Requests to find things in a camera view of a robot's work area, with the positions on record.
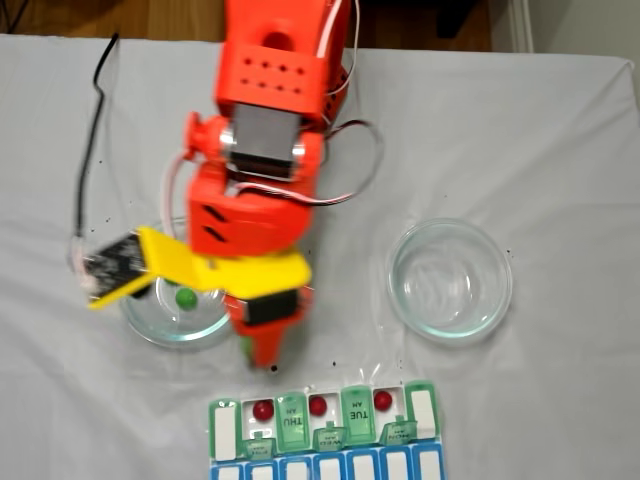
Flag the weekly pill organizer box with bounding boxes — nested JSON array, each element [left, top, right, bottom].
[[207, 379, 446, 480]]

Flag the glass bowl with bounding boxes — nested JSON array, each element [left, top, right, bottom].
[[385, 216, 514, 345], [117, 215, 234, 349]]

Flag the white tablecloth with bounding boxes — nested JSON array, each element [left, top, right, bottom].
[[0, 33, 640, 480]]

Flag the white door trim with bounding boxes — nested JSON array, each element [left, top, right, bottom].
[[507, 0, 535, 54]]

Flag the camera board on yellow mount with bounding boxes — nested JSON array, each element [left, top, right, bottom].
[[79, 225, 196, 311]]

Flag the thick black camera cable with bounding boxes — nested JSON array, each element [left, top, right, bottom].
[[69, 32, 121, 261]]

